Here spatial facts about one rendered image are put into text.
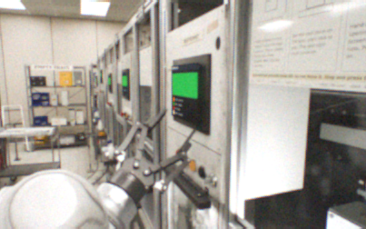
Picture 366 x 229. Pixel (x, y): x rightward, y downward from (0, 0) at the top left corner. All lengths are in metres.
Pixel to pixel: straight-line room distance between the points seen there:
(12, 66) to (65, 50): 1.38
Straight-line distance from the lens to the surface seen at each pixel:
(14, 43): 8.01
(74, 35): 7.89
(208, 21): 0.68
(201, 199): 0.69
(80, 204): 0.29
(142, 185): 0.52
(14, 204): 0.29
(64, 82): 6.74
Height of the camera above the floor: 1.67
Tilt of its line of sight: 9 degrees down
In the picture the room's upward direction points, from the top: straight up
